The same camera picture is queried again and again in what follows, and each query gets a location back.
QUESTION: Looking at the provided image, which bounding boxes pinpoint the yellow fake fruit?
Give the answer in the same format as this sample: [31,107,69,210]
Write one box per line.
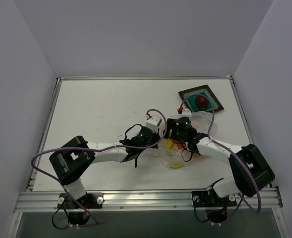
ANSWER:
[166,139,175,150]

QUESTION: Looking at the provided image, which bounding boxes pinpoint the clear plastic bag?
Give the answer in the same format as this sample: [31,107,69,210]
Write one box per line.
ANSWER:
[146,112,218,169]

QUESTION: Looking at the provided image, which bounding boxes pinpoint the dark purple fake fruit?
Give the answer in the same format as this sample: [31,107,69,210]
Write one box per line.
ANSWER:
[195,95,209,111]

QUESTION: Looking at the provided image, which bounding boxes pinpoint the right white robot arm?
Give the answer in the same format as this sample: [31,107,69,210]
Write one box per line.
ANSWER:
[165,117,276,205]

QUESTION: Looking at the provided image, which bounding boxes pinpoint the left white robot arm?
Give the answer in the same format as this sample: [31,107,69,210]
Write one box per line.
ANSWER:
[49,126,160,208]

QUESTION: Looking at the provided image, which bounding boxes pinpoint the teal rectangular tray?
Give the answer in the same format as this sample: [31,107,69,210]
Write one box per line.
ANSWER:
[178,85,224,113]

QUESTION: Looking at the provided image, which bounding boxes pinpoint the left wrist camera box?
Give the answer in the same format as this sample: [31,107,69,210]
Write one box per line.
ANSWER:
[145,115,162,132]

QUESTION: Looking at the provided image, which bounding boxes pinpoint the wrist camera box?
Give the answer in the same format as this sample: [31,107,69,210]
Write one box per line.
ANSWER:
[181,109,192,118]
[145,115,162,132]

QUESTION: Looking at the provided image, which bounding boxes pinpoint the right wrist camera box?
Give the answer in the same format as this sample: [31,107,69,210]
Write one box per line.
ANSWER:
[181,109,192,118]

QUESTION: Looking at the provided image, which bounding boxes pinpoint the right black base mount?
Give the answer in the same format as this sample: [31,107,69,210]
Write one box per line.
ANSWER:
[191,190,237,208]

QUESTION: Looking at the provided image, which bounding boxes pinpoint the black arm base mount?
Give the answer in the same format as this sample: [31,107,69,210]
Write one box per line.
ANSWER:
[57,192,104,210]

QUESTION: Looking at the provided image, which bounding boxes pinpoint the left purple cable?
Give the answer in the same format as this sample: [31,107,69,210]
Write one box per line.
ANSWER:
[31,109,167,228]

